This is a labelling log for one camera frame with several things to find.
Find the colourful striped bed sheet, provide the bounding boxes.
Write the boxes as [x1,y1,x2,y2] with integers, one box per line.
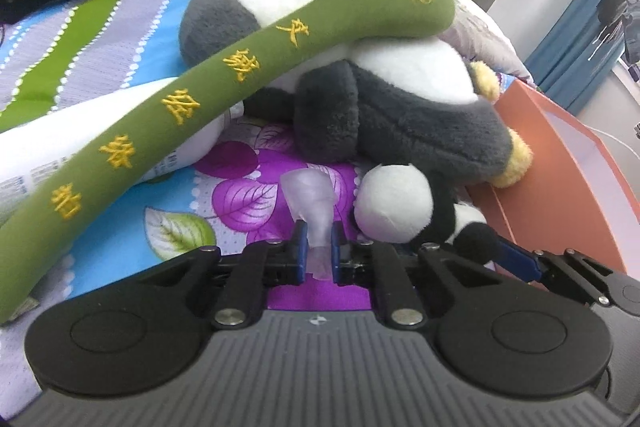
[1,10,370,426]

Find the orange cardboard box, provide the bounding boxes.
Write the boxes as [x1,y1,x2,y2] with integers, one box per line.
[468,81,639,279]

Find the white charging cable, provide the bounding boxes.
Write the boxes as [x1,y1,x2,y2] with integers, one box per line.
[584,123,637,158]

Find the hanging clothes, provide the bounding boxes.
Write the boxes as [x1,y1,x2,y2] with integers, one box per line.
[589,0,639,83]

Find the grey penguin plush toy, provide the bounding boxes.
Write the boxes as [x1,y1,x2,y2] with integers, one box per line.
[179,0,534,187]

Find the blue curtain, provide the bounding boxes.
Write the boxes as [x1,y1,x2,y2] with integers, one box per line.
[525,0,624,115]

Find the green plush massage stick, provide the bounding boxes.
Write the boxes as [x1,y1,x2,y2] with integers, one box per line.
[1,0,454,321]

